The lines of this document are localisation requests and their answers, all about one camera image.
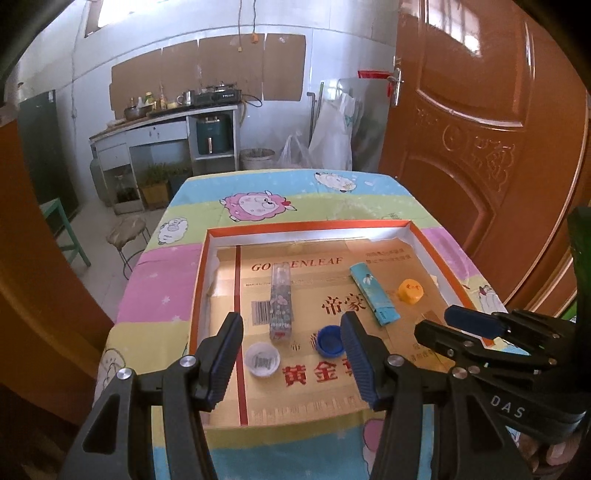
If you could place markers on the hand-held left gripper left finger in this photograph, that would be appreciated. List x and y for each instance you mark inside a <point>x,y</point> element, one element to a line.
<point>221,364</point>

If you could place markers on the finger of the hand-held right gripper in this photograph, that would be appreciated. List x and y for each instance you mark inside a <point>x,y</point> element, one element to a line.
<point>471,319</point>
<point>443,341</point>

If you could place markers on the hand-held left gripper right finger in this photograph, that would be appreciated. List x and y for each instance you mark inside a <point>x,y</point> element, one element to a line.
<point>362,364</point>

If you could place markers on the blue bottle cap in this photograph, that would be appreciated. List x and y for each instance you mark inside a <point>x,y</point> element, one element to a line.
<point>330,340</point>

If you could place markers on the white bottle cap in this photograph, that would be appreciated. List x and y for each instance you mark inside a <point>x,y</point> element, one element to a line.
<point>262,360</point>

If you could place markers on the yellow-orange bottle cap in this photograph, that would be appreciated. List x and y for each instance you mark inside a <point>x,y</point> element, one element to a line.
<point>410,291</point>

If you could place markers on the light blue lighter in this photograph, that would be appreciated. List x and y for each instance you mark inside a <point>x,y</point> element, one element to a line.
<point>374,295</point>

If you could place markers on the clear floral lighter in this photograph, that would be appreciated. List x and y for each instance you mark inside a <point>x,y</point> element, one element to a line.
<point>281,304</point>

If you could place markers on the shallow orange-rimmed cardboard box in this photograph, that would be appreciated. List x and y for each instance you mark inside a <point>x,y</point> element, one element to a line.
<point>323,277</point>

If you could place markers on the person's right hand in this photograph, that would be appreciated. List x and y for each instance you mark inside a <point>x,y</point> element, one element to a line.
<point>551,454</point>

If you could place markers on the green printed carton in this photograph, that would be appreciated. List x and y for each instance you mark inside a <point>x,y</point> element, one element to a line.
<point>581,258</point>

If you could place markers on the pastel sheep printed blanket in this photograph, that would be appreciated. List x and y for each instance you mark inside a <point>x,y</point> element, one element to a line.
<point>258,203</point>

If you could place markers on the round metal stool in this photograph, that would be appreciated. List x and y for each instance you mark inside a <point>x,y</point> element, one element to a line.
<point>127,228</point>

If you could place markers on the brown wooden door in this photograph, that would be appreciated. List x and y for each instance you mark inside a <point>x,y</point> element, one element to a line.
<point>485,138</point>

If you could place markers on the potted green plant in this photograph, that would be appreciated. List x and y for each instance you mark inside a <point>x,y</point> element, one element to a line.
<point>157,177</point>

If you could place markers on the glass jug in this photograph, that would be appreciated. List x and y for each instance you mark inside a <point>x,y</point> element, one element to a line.
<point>123,187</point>

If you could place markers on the green wooden chair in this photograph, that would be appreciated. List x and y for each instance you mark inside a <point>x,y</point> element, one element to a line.
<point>64,226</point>

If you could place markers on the round bucket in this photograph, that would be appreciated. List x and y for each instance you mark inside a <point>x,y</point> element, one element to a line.
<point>257,158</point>

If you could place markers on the clear plastic bag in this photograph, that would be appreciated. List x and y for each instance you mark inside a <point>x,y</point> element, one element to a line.
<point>293,152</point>

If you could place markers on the grey gas cylinder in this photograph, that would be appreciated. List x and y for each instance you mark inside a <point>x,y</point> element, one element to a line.
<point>97,177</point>

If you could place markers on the dark green air fryer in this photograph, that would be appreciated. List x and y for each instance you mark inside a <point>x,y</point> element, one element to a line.
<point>213,134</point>

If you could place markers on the white woven sack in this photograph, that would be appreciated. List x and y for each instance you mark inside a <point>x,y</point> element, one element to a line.
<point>334,134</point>

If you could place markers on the grey kitchen counter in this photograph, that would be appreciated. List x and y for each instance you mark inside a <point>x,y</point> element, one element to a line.
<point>152,134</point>

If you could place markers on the bent grey pipe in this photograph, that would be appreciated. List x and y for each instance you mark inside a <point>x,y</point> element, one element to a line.
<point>315,110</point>

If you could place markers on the red paper on door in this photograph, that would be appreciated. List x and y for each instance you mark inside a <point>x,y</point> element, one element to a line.
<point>371,73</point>

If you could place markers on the metal basin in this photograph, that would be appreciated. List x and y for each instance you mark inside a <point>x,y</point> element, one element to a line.
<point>134,112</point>

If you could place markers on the black gas stove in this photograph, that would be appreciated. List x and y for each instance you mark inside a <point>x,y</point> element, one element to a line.
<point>217,95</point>

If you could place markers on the yellow oil bottle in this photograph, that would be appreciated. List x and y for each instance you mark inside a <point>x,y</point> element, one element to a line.
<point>148,98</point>

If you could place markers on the dark green board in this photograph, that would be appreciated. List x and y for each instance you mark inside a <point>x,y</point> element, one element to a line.
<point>41,152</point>

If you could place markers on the window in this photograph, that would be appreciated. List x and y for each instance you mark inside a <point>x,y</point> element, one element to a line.
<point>92,16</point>

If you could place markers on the brown wooden door frame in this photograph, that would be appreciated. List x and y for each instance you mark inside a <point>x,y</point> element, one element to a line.
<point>37,300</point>

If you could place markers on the cardboard sheet on wall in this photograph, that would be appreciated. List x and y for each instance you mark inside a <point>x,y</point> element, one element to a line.
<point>207,64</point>

